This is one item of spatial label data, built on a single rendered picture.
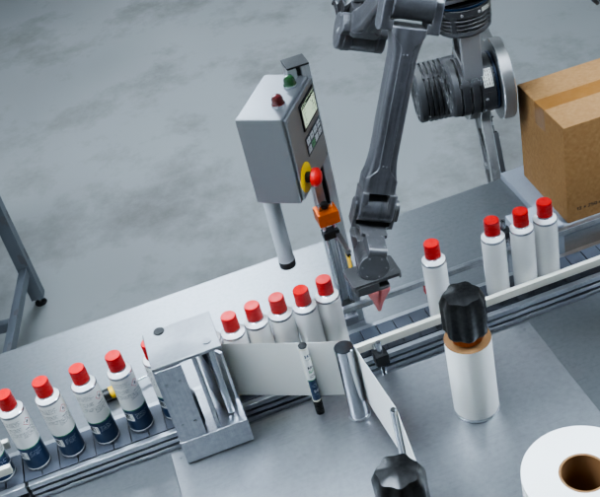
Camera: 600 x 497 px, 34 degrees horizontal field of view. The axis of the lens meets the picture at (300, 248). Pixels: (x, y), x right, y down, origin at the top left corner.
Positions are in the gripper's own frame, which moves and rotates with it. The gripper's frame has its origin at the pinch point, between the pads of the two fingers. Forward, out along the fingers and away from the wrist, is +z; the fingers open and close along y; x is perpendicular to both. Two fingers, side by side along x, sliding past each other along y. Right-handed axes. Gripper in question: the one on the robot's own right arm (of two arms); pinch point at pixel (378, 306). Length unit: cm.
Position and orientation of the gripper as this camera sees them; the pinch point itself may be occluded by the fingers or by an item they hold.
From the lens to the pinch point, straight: 203.0
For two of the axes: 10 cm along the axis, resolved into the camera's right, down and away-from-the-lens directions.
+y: 9.4, -3.1, 1.3
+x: -2.8, -5.2, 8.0
